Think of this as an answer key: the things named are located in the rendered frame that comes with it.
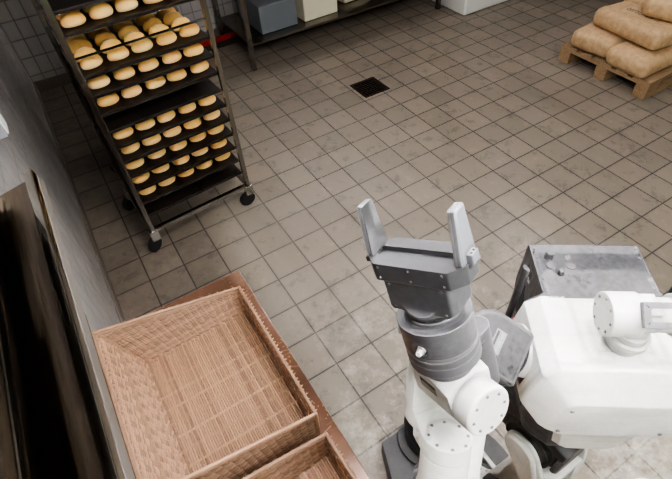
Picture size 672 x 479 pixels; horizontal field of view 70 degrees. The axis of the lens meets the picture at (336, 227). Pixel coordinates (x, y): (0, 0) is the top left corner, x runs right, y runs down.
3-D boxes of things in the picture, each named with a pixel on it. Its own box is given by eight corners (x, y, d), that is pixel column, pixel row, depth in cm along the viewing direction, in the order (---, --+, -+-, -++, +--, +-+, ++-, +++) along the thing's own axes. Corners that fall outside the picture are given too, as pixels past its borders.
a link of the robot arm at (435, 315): (391, 227, 59) (412, 303, 64) (347, 273, 53) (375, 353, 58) (490, 235, 51) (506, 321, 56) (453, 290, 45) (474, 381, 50)
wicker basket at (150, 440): (173, 533, 132) (139, 506, 112) (120, 373, 166) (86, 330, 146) (325, 434, 148) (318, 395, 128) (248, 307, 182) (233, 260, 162)
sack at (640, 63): (640, 83, 357) (648, 64, 346) (600, 63, 379) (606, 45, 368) (695, 57, 374) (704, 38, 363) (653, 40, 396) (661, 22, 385)
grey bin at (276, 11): (262, 35, 421) (258, 7, 404) (239, 16, 452) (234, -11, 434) (298, 24, 434) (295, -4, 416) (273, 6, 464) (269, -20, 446)
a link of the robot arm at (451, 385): (389, 337, 60) (410, 400, 65) (447, 384, 51) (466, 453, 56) (457, 291, 63) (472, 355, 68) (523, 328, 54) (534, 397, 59)
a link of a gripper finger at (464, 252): (457, 198, 47) (468, 250, 50) (443, 214, 45) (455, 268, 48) (473, 198, 46) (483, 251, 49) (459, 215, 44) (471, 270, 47)
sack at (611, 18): (687, 44, 361) (697, 24, 351) (652, 54, 351) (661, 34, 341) (620, 16, 402) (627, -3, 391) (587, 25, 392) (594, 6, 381)
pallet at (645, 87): (642, 100, 365) (650, 83, 355) (557, 59, 413) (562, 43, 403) (732, 54, 406) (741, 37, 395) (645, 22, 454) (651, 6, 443)
